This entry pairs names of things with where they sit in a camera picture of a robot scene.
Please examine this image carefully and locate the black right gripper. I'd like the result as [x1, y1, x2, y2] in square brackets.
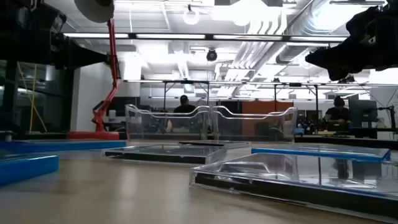
[305, 2, 398, 82]

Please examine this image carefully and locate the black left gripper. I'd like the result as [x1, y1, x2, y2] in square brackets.
[30, 4, 109, 70]

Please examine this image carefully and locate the plain blue jewel case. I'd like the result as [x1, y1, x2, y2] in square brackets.
[0, 139, 127, 154]
[251, 143, 392, 164]

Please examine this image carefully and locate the clear jewel case black tray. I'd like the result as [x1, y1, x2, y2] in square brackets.
[178, 139, 252, 158]
[102, 143, 229, 165]
[188, 152, 398, 223]

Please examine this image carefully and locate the blue jewel case white pattern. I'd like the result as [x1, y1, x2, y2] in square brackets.
[0, 154, 60, 186]

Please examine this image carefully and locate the red desk lamp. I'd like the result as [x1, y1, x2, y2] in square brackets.
[67, 0, 121, 141]

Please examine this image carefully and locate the person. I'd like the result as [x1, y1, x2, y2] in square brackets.
[166, 95, 197, 133]
[323, 95, 351, 131]

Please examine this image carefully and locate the black overhead light bar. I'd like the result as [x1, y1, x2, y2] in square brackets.
[60, 32, 349, 44]

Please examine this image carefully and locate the black computer monitor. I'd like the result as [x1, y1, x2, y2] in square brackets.
[348, 99, 379, 128]

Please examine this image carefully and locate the black background desk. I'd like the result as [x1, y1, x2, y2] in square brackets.
[294, 126, 398, 149]

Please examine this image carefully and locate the clear plastic bin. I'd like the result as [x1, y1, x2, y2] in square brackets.
[211, 105, 299, 144]
[124, 104, 214, 142]

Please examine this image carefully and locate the black hanging camera rig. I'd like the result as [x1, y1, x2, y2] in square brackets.
[338, 74, 357, 85]

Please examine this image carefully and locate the black workbench frame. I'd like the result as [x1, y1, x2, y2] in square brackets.
[272, 82, 320, 113]
[161, 79, 211, 113]

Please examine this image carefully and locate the silver ventilation duct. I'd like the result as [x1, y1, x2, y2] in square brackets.
[275, 0, 351, 65]

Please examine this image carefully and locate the yellow hanging cable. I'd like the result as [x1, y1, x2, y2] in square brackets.
[17, 62, 48, 133]

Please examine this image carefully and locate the white ring light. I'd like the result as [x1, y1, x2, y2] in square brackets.
[182, 4, 200, 26]

